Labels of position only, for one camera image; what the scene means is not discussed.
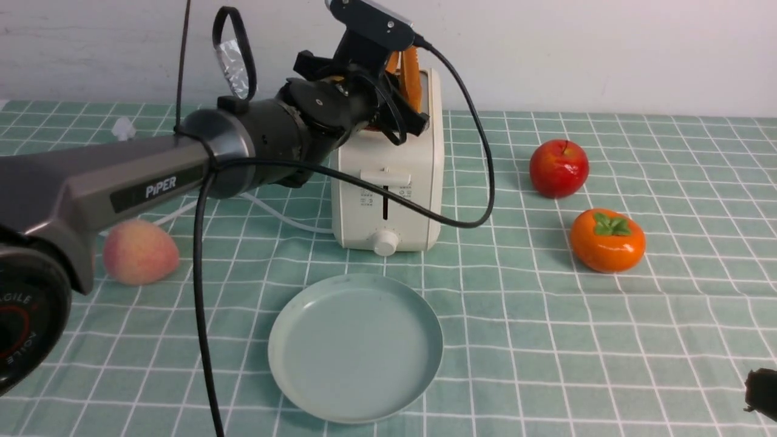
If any black wrist camera on left gripper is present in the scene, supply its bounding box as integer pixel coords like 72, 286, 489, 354
324, 1, 416, 52

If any light blue round plate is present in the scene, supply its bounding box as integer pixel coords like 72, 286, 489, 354
268, 273, 444, 425

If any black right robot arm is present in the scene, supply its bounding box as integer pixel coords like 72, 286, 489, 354
743, 368, 777, 421

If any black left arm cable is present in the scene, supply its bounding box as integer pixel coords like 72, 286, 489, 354
175, 0, 495, 437

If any toast slice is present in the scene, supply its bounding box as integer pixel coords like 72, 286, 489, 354
385, 46, 424, 113

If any pink peach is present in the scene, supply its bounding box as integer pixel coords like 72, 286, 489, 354
103, 219, 180, 286

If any green checked tablecloth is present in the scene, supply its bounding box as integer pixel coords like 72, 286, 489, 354
0, 100, 777, 437

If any white toaster power cord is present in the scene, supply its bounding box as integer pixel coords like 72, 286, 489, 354
112, 118, 335, 235

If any orange persimmon with green leaf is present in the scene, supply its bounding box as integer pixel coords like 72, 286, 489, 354
569, 208, 646, 274

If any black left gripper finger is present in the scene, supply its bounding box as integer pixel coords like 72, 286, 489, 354
388, 73, 430, 136

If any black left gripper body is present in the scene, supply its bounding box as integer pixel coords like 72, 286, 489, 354
283, 30, 401, 146

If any red apple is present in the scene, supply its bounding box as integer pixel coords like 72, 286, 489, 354
529, 139, 590, 198

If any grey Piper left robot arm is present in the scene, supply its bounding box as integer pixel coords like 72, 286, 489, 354
1, 32, 429, 393

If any white two-slot toaster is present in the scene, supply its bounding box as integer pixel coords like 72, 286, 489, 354
330, 67, 444, 257

